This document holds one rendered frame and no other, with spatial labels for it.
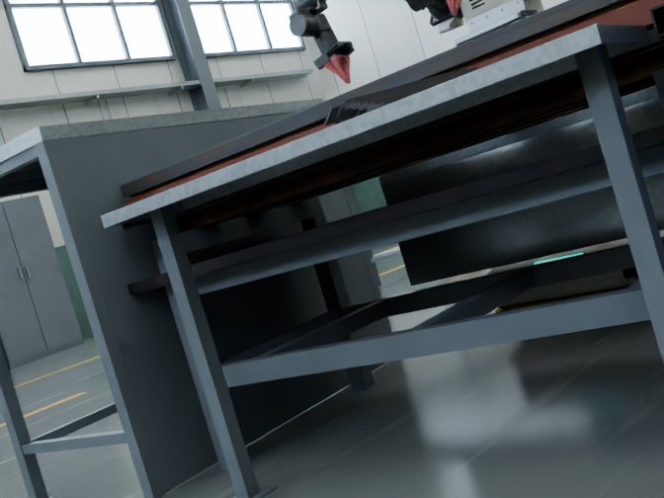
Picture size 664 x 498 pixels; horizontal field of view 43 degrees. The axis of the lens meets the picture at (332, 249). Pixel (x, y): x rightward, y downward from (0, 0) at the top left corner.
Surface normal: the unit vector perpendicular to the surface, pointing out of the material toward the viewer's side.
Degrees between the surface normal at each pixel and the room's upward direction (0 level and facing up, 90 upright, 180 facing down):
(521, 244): 90
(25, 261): 90
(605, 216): 90
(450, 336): 90
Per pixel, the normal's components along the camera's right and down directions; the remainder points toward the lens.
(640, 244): -0.57, 0.20
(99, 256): 0.77, -0.21
